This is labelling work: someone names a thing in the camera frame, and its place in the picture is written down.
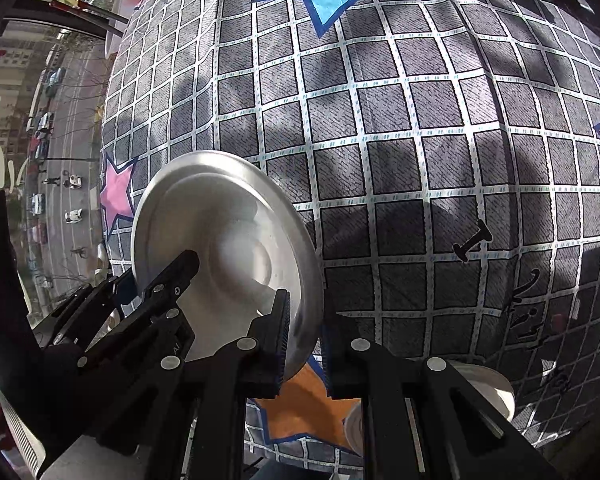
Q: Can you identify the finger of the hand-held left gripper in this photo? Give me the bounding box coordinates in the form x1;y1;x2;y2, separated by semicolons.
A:
65;250;201;431
32;269;138;347

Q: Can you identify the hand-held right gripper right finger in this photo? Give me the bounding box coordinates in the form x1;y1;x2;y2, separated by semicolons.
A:
320;322;563;480

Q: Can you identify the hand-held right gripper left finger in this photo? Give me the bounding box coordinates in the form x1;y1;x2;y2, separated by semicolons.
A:
97;290;291;480

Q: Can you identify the large white bowl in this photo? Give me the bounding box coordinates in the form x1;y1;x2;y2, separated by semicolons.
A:
130;151;326;386

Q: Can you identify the grey checked star-print tablecloth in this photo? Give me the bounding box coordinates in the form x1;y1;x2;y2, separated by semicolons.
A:
97;0;600;471

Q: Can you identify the pale pink cup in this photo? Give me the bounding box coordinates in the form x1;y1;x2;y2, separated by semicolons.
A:
102;7;127;58

